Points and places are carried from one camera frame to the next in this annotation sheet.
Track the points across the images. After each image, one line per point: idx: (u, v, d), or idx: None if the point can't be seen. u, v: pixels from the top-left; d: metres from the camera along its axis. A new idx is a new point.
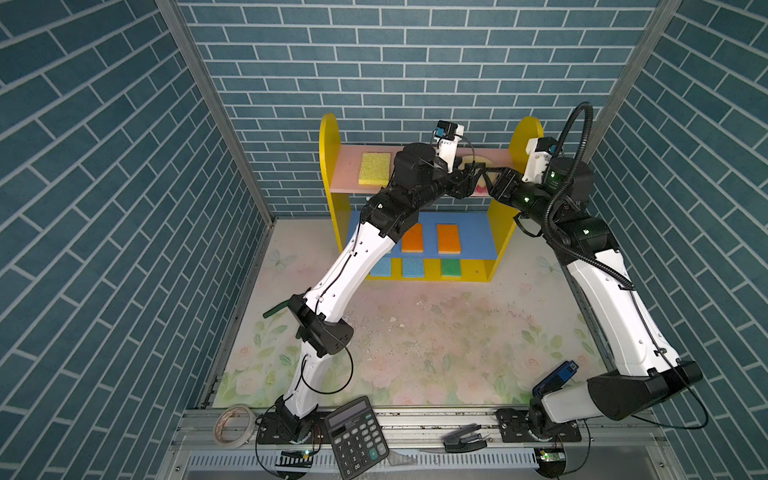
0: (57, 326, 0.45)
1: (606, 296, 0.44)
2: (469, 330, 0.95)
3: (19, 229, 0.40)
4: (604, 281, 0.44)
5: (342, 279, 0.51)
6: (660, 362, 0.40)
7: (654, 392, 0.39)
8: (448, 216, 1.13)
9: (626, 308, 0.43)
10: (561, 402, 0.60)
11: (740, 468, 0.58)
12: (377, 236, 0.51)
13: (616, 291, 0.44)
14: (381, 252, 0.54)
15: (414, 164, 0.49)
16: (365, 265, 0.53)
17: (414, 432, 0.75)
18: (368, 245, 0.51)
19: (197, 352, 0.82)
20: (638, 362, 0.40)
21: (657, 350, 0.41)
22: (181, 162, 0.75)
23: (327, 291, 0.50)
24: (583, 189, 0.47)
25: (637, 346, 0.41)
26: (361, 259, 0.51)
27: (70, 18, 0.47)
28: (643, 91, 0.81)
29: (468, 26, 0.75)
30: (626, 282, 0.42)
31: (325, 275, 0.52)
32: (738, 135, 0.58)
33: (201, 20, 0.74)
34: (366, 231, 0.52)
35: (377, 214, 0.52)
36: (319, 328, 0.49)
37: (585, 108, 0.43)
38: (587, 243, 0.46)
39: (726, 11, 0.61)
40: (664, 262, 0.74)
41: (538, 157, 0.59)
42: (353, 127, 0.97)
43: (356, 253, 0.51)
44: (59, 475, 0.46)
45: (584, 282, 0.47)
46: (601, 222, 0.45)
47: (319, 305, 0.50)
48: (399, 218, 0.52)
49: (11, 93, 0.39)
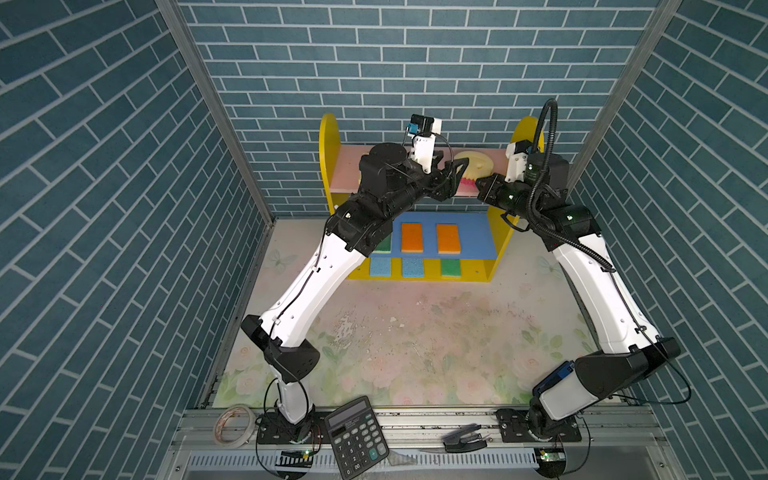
0: (57, 326, 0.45)
1: (587, 277, 0.46)
2: (469, 330, 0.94)
3: (19, 229, 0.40)
4: (587, 264, 0.46)
5: (303, 298, 0.44)
6: (641, 340, 0.42)
7: (635, 368, 0.41)
8: (448, 216, 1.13)
9: (607, 289, 0.45)
10: (555, 393, 0.61)
11: (739, 468, 0.58)
12: (342, 250, 0.45)
13: (599, 274, 0.45)
14: (346, 266, 0.47)
15: (379, 168, 0.42)
16: (328, 283, 0.46)
17: (414, 433, 0.75)
18: (331, 260, 0.45)
19: (197, 352, 0.82)
20: (621, 341, 0.42)
21: (637, 328, 0.43)
22: (181, 162, 0.75)
23: (285, 313, 0.44)
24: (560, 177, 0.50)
25: (618, 325, 0.43)
26: (323, 276, 0.45)
27: (70, 18, 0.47)
28: (643, 91, 0.81)
29: (468, 26, 0.75)
30: (606, 264, 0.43)
31: (283, 295, 0.46)
32: (738, 136, 0.58)
33: (201, 20, 0.74)
34: (331, 244, 0.46)
35: (345, 224, 0.46)
36: (276, 355, 0.42)
37: (552, 104, 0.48)
38: (571, 228, 0.48)
39: (726, 11, 0.61)
40: (665, 262, 0.74)
41: (516, 159, 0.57)
42: (353, 127, 0.97)
43: (319, 268, 0.45)
44: (59, 475, 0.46)
45: (569, 266, 0.48)
46: (580, 208, 0.50)
47: (276, 329, 0.44)
48: (368, 229, 0.46)
49: (11, 93, 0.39)
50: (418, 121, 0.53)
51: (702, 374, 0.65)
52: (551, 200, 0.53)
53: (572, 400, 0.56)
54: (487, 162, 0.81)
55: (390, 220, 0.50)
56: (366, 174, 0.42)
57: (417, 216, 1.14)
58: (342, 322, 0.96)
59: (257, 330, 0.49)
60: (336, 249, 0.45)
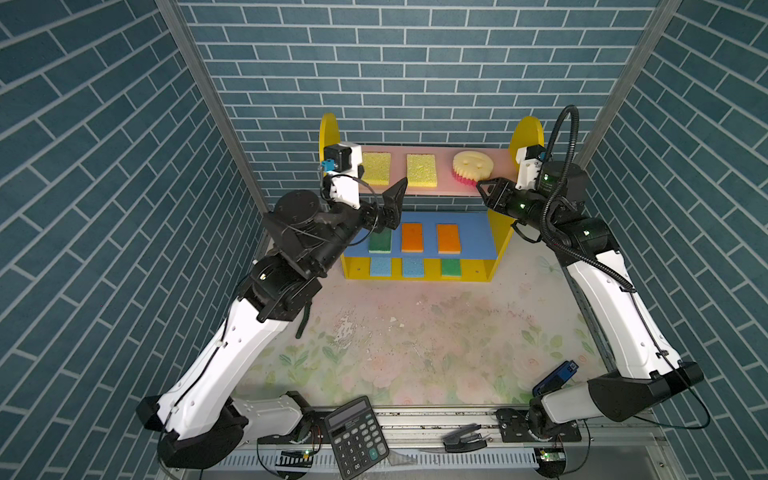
0: (57, 326, 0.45)
1: (605, 296, 0.43)
2: (469, 330, 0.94)
3: (19, 229, 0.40)
4: (606, 283, 0.44)
5: (204, 381, 0.37)
6: (662, 365, 0.40)
7: (657, 395, 0.39)
8: (448, 216, 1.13)
9: (626, 310, 0.42)
10: (560, 399, 0.60)
11: (739, 467, 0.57)
12: (254, 321, 0.38)
13: (618, 293, 0.43)
14: (259, 339, 0.40)
15: (282, 229, 0.34)
16: (234, 360, 0.38)
17: (414, 432, 0.75)
18: (239, 334, 0.38)
19: (197, 352, 0.82)
20: (639, 365, 0.40)
21: (658, 353, 0.41)
22: (181, 161, 0.76)
23: (184, 399, 0.37)
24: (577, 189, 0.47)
25: (639, 349, 0.41)
26: (229, 353, 0.38)
27: (70, 18, 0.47)
28: (643, 91, 0.81)
29: (468, 26, 0.75)
30: (627, 284, 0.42)
31: (186, 376, 0.38)
32: (738, 136, 0.58)
33: (201, 20, 0.74)
34: (240, 313, 0.39)
35: (259, 289, 0.39)
36: (171, 448, 0.35)
37: (572, 111, 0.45)
38: (588, 244, 0.45)
39: (726, 11, 0.61)
40: (664, 262, 0.74)
41: (528, 166, 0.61)
42: (353, 127, 0.97)
43: (226, 343, 0.38)
44: (58, 475, 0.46)
45: (584, 284, 0.46)
46: (598, 223, 0.47)
47: (172, 417, 0.37)
48: (283, 292, 0.38)
49: (10, 93, 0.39)
50: (335, 160, 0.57)
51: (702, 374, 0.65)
52: (567, 214, 0.50)
53: (577, 408, 0.55)
54: (487, 161, 0.81)
55: (314, 278, 0.41)
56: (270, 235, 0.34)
57: (417, 216, 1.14)
58: (342, 322, 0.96)
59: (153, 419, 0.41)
60: (250, 317, 0.38)
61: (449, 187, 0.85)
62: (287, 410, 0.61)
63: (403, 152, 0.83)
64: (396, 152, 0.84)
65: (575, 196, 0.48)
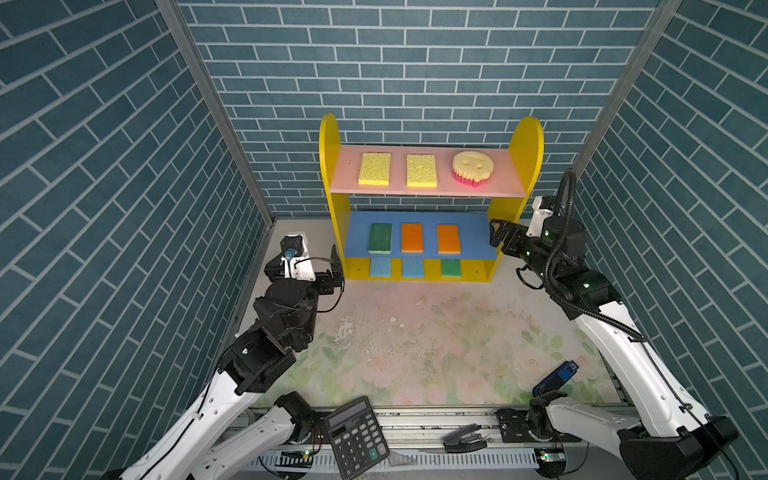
0: (56, 327, 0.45)
1: (616, 349, 0.44)
2: (469, 330, 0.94)
3: (19, 229, 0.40)
4: (614, 334, 0.44)
5: (174, 452, 0.40)
6: (689, 420, 0.38)
7: (690, 456, 0.36)
8: (449, 216, 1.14)
9: (640, 362, 0.42)
10: (571, 419, 0.58)
11: (739, 468, 0.58)
12: (230, 392, 0.42)
13: (628, 345, 0.43)
14: (236, 410, 0.44)
15: (271, 312, 0.41)
16: (204, 434, 0.41)
17: (414, 433, 0.75)
18: (216, 404, 0.42)
19: (197, 353, 0.82)
20: (665, 422, 0.38)
21: (682, 406, 0.39)
22: (181, 162, 0.75)
23: (151, 472, 0.39)
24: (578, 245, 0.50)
25: (660, 402, 0.40)
26: (202, 425, 0.41)
27: (70, 18, 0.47)
28: (643, 91, 0.81)
29: (468, 26, 0.75)
30: (637, 335, 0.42)
31: (153, 447, 0.40)
32: (738, 136, 0.58)
33: (201, 20, 0.74)
34: (219, 385, 0.43)
35: (240, 363, 0.44)
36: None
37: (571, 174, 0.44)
38: (589, 297, 0.47)
39: (725, 12, 0.61)
40: (664, 262, 0.74)
41: (542, 214, 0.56)
42: (353, 127, 0.97)
43: (202, 414, 0.41)
44: (59, 475, 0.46)
45: (593, 336, 0.47)
46: (598, 275, 0.50)
47: None
48: (262, 369, 0.43)
49: (11, 93, 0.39)
50: (294, 245, 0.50)
51: (702, 374, 0.65)
52: (568, 268, 0.53)
53: (591, 434, 0.53)
54: (487, 161, 0.81)
55: (291, 354, 0.47)
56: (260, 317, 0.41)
57: (416, 216, 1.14)
58: (342, 323, 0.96)
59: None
60: (227, 389, 0.42)
61: (449, 188, 0.74)
62: (265, 434, 0.59)
63: (403, 151, 0.83)
64: (396, 153, 0.84)
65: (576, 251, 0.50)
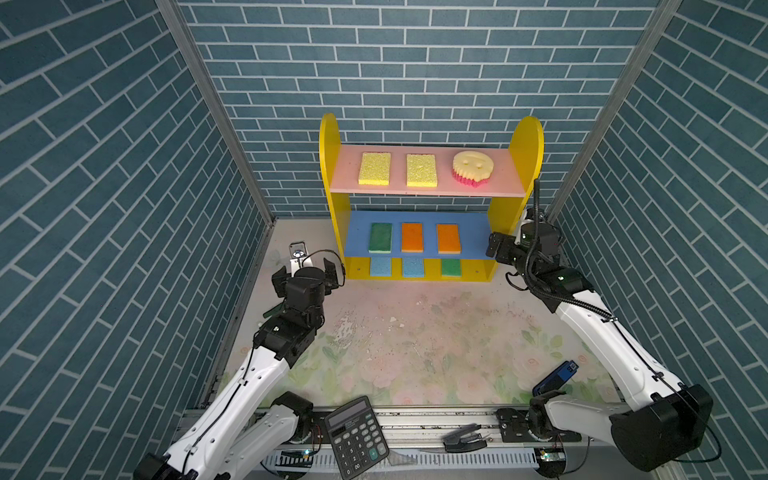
0: (57, 326, 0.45)
1: (592, 329, 0.48)
2: (469, 330, 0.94)
3: (19, 229, 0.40)
4: (587, 316, 0.49)
5: (224, 418, 0.43)
6: (661, 387, 0.41)
7: (666, 421, 0.38)
8: (448, 216, 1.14)
9: (614, 339, 0.46)
10: (567, 411, 0.59)
11: (739, 467, 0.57)
12: (270, 359, 0.49)
13: (600, 324, 0.48)
14: (273, 378, 0.50)
15: (304, 286, 0.53)
16: (252, 398, 0.47)
17: (414, 432, 0.75)
18: (259, 370, 0.48)
19: (197, 352, 0.82)
20: (641, 391, 0.41)
21: (655, 375, 0.42)
22: (181, 161, 0.76)
23: (203, 438, 0.41)
24: (551, 244, 0.56)
25: (633, 373, 0.42)
26: (250, 389, 0.46)
27: (70, 18, 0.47)
28: (643, 91, 0.81)
29: (468, 26, 0.75)
30: (605, 313, 0.49)
31: (200, 419, 0.43)
32: (738, 135, 0.58)
33: (201, 20, 0.74)
34: (259, 357, 0.49)
35: (272, 338, 0.52)
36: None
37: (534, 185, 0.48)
38: (564, 287, 0.53)
39: (726, 11, 0.61)
40: (664, 262, 0.74)
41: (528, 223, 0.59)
42: (353, 127, 0.97)
43: (246, 381, 0.47)
44: (59, 475, 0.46)
45: (572, 322, 0.51)
46: (572, 270, 0.55)
47: (190, 459, 0.39)
48: (295, 339, 0.52)
49: (10, 93, 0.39)
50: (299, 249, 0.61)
51: (702, 374, 0.65)
52: (545, 264, 0.58)
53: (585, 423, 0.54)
54: (488, 161, 0.81)
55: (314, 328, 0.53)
56: (292, 293, 0.52)
57: (416, 216, 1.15)
58: (342, 322, 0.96)
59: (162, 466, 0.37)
60: (266, 359, 0.49)
61: (449, 188, 0.74)
62: (274, 426, 0.59)
63: (403, 151, 0.83)
64: (396, 153, 0.84)
65: (550, 250, 0.57)
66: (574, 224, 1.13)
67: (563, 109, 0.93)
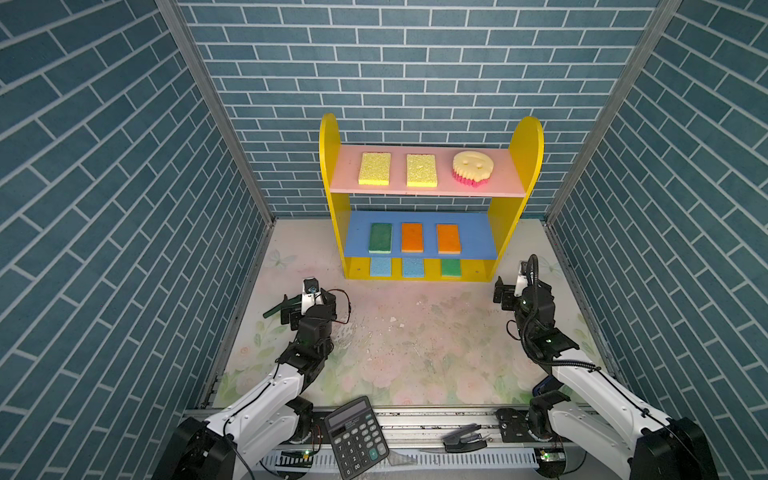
0: (57, 326, 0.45)
1: (581, 380, 0.53)
2: (469, 330, 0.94)
3: (19, 229, 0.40)
4: (576, 369, 0.54)
5: (258, 402, 0.51)
6: (648, 421, 0.44)
7: (659, 454, 0.40)
8: (448, 216, 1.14)
9: (601, 385, 0.50)
10: (576, 428, 0.57)
11: (739, 467, 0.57)
12: (294, 371, 0.59)
13: (587, 375, 0.53)
14: (293, 388, 0.59)
15: (315, 325, 0.62)
16: (276, 398, 0.54)
17: (414, 432, 0.75)
18: (286, 375, 0.58)
19: (197, 352, 0.82)
20: (632, 427, 0.44)
21: (643, 412, 0.45)
22: (181, 162, 0.75)
23: (238, 414, 0.47)
24: (547, 313, 0.61)
25: (623, 412, 0.46)
26: (277, 389, 0.54)
27: (69, 18, 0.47)
28: (643, 91, 0.81)
29: (468, 26, 0.75)
30: (588, 364, 0.55)
31: (237, 402, 0.50)
32: (738, 135, 0.58)
33: (201, 20, 0.74)
34: (286, 368, 0.60)
35: (295, 359, 0.63)
36: (218, 456, 0.41)
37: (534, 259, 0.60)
38: (552, 348, 0.60)
39: (725, 12, 0.61)
40: (664, 262, 0.74)
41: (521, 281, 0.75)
42: (353, 127, 0.97)
43: (274, 382, 0.55)
44: (59, 475, 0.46)
45: (567, 379, 0.56)
46: (559, 335, 0.63)
47: (228, 427, 0.45)
48: (311, 367, 0.63)
49: (11, 93, 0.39)
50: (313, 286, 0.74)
51: (702, 374, 0.65)
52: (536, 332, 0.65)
53: (594, 445, 0.53)
54: (488, 161, 0.81)
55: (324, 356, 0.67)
56: (304, 329, 0.61)
57: (416, 216, 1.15)
58: (342, 323, 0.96)
59: (197, 431, 0.45)
60: (290, 371, 0.59)
61: (449, 188, 0.74)
62: (274, 425, 0.59)
63: (403, 151, 0.83)
64: (396, 153, 0.84)
65: (545, 319, 0.63)
66: (574, 224, 1.13)
67: (564, 109, 0.93)
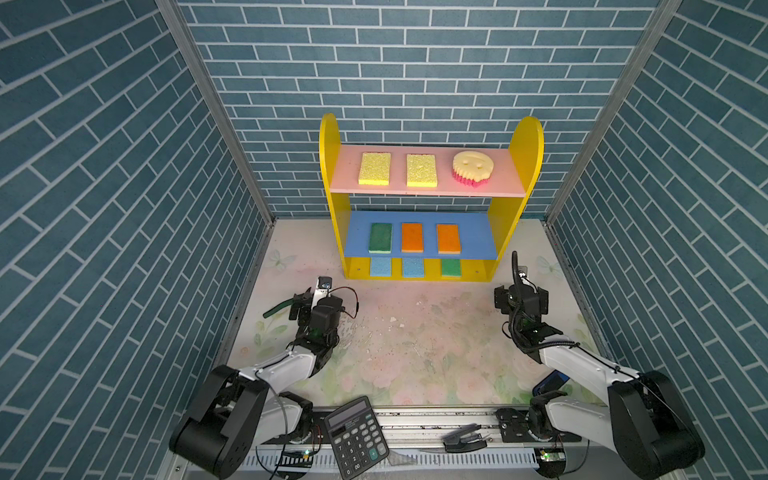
0: (57, 326, 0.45)
1: (565, 357, 0.56)
2: (469, 330, 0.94)
3: (19, 229, 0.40)
4: (559, 348, 0.58)
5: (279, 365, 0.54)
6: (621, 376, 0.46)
7: (628, 402, 0.43)
8: (448, 216, 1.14)
9: (580, 357, 0.54)
10: (571, 414, 0.57)
11: (739, 467, 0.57)
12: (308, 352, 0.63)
13: (567, 351, 0.56)
14: (307, 365, 0.62)
15: (326, 312, 0.67)
16: (294, 367, 0.58)
17: (414, 432, 0.75)
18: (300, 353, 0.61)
19: (197, 352, 0.82)
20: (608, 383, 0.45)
21: (615, 369, 0.48)
22: (181, 162, 0.75)
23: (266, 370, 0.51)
24: (533, 305, 0.67)
25: (600, 374, 0.48)
26: (295, 358, 0.59)
27: (69, 17, 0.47)
28: (643, 91, 0.81)
29: (468, 26, 0.75)
30: (571, 342, 0.59)
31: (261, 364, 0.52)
32: (738, 135, 0.58)
33: (201, 20, 0.74)
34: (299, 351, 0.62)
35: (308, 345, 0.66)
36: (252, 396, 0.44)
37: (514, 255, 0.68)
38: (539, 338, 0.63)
39: (726, 12, 0.61)
40: (665, 262, 0.74)
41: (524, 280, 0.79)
42: (353, 127, 0.97)
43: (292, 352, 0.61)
44: (59, 475, 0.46)
45: (551, 360, 0.60)
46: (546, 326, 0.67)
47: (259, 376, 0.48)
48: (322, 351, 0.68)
49: (11, 93, 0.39)
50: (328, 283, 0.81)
51: (702, 374, 0.65)
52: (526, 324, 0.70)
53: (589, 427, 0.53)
54: (488, 161, 0.81)
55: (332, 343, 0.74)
56: (317, 317, 0.67)
57: (416, 216, 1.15)
58: (342, 322, 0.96)
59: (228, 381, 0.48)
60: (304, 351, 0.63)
61: (449, 188, 0.74)
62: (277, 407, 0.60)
63: (403, 150, 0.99)
64: (396, 153, 0.84)
65: (532, 310, 0.68)
66: (574, 224, 1.13)
67: (564, 109, 0.93)
